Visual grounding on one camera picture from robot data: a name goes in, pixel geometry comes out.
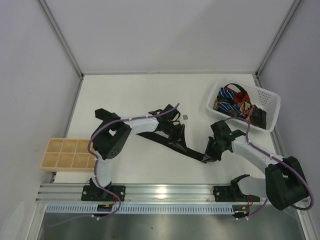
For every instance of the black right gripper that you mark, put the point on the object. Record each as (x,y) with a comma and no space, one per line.
(213,151)

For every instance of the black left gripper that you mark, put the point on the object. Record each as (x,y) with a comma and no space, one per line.
(176,135)

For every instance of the black tie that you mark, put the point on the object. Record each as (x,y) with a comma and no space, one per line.
(152,136)

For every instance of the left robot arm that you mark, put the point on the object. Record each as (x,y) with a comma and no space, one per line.
(107,141)

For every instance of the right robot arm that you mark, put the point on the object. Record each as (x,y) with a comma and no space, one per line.
(284,183)

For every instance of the blue striped tie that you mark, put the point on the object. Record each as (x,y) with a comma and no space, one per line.
(224,101)

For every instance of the dark patterned tie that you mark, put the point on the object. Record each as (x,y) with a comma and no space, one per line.
(250,113)

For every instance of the red tie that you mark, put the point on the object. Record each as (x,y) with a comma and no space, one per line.
(241,96)

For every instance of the white plastic basket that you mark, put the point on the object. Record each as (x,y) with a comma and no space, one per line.
(268,101)

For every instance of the wooden compartment tray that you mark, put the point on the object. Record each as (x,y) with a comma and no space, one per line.
(67,155)

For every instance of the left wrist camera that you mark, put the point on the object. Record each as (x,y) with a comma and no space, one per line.
(184,119)

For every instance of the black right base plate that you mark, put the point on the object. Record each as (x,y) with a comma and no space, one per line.
(228,193)

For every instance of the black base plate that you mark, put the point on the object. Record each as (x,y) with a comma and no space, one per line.
(92,193)
(228,193)

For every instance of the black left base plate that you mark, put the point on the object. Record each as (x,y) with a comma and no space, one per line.
(92,193)

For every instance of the aluminium mounting rail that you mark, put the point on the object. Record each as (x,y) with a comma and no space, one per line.
(134,193)

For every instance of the white slotted cable duct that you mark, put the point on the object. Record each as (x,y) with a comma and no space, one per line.
(224,209)

